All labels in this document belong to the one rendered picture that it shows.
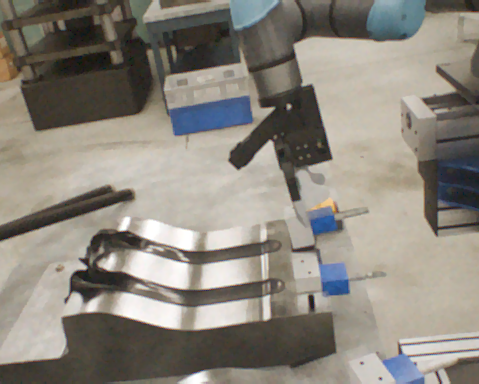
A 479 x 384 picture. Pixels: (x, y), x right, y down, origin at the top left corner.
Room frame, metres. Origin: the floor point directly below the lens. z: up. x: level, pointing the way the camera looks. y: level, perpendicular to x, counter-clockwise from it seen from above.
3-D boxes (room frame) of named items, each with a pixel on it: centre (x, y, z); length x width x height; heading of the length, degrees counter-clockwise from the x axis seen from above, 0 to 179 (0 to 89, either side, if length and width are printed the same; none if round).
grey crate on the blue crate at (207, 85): (4.01, 0.06, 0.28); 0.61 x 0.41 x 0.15; 88
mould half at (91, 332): (0.74, 0.13, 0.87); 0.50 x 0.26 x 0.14; 84
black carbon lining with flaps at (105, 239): (0.73, 0.12, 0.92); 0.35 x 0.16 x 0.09; 84
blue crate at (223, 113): (4.01, 0.06, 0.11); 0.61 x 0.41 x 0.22; 88
